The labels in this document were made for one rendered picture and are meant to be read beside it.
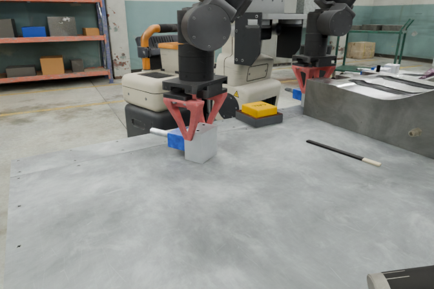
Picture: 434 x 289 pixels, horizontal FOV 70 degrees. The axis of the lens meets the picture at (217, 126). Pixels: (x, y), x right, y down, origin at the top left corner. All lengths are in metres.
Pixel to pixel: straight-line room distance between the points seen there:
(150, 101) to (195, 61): 0.72
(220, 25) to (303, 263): 0.29
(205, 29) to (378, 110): 0.40
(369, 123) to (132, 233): 0.51
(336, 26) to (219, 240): 0.57
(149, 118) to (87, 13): 4.77
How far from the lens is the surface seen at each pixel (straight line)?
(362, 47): 8.91
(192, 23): 0.40
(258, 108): 0.70
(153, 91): 1.16
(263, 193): 0.44
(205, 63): 0.48
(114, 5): 5.67
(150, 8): 6.12
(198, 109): 0.47
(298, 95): 0.89
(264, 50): 6.70
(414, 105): 0.65
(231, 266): 0.33
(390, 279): 0.32
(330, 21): 0.77
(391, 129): 0.68
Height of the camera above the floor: 1.03
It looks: 20 degrees down
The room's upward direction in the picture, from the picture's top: straight up
